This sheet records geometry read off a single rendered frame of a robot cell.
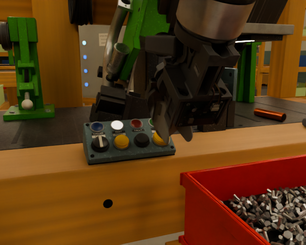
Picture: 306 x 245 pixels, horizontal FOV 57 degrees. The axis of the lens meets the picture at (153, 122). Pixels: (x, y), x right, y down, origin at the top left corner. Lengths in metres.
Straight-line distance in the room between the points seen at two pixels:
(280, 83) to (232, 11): 1.13
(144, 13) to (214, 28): 0.40
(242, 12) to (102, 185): 0.32
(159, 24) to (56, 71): 0.45
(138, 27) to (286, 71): 0.89
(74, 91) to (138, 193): 0.62
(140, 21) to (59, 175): 0.39
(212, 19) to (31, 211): 0.37
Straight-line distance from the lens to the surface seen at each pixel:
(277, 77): 1.43
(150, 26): 0.70
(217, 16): 0.29
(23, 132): 0.70
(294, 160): 0.48
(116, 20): 0.79
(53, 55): 1.03
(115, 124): 0.50
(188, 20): 0.31
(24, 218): 0.49
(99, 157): 0.46
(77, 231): 0.50
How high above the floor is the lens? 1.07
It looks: 13 degrees down
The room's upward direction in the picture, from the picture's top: straight up
